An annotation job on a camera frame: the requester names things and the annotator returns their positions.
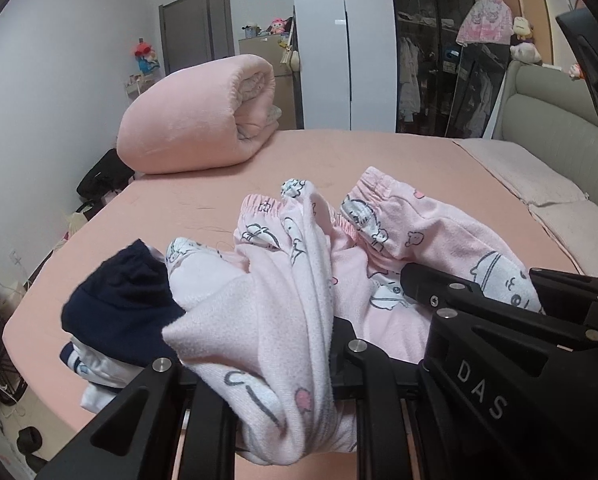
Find dark glass wardrobe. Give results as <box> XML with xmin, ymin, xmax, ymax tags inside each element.
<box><xmin>386</xmin><ymin>0</ymin><xmax>510</xmax><ymax>139</ymax></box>

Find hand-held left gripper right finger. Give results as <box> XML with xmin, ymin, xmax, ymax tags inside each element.
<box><xmin>331</xmin><ymin>317</ymin><xmax>430</xmax><ymax>480</ymax></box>

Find grey white plush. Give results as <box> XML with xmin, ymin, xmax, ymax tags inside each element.
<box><xmin>510</xmin><ymin>40</ymin><xmax>543</xmax><ymax>66</ymax></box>

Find rolled pink blanket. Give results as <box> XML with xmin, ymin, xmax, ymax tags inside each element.
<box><xmin>116</xmin><ymin>53</ymin><xmax>281</xmax><ymax>176</ymax></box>

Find flat textured pillow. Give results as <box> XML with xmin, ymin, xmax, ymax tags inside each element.
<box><xmin>529</xmin><ymin>200</ymin><xmax>598</xmax><ymax>277</ymax></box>
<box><xmin>453</xmin><ymin>138</ymin><xmax>588</xmax><ymax>207</ymax></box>

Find navy blue garment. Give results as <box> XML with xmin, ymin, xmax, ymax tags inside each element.
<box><xmin>62</xmin><ymin>239</ymin><xmax>188</xmax><ymax>367</ymax></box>

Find grey padded headboard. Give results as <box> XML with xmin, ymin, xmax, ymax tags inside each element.
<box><xmin>484</xmin><ymin>60</ymin><xmax>598</xmax><ymax>212</ymax></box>

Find monkey plush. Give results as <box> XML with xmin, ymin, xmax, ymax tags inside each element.
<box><xmin>511</xmin><ymin>16</ymin><xmax>536</xmax><ymax>44</ymax></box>

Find white rack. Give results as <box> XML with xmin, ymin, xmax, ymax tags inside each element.
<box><xmin>124</xmin><ymin>74</ymin><xmax>153</xmax><ymax>107</ymax></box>

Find white garment with navy trim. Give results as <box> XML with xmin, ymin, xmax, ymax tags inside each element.
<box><xmin>59</xmin><ymin>342</ymin><xmax>148</xmax><ymax>414</ymax></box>

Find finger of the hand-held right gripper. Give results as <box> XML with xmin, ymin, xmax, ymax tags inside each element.
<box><xmin>529</xmin><ymin>267</ymin><xmax>598</xmax><ymax>313</ymax></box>
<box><xmin>400</xmin><ymin>262</ymin><xmax>484</xmax><ymax>311</ymax></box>

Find pink hanging garment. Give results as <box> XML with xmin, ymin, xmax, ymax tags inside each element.
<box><xmin>455</xmin><ymin>0</ymin><xmax>513</xmax><ymax>47</ymax></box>

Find grey door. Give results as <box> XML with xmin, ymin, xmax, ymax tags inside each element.
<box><xmin>159</xmin><ymin>0</ymin><xmax>231</xmax><ymax>77</ymax></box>

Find bed with pink sheet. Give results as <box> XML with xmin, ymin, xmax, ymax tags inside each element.
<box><xmin>2</xmin><ymin>129</ymin><xmax>598</xmax><ymax>480</ymax></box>

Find beige cabinet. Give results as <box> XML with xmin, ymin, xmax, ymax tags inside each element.
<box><xmin>238</xmin><ymin>35</ymin><xmax>301</xmax><ymax>132</ymax></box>

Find red-haired doll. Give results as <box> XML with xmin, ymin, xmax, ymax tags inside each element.
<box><xmin>132</xmin><ymin>37</ymin><xmax>160</xmax><ymax>77</ymax></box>

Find black bag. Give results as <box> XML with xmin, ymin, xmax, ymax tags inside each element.
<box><xmin>76</xmin><ymin>149</ymin><xmax>136</xmax><ymax>202</ymax></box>

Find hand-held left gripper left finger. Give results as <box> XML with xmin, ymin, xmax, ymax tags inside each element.
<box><xmin>39</xmin><ymin>359</ymin><xmax>240</xmax><ymax>480</ymax></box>

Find pink printed pajama pants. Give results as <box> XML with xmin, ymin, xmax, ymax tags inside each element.
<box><xmin>161</xmin><ymin>166</ymin><xmax>547</xmax><ymax>466</ymax></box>

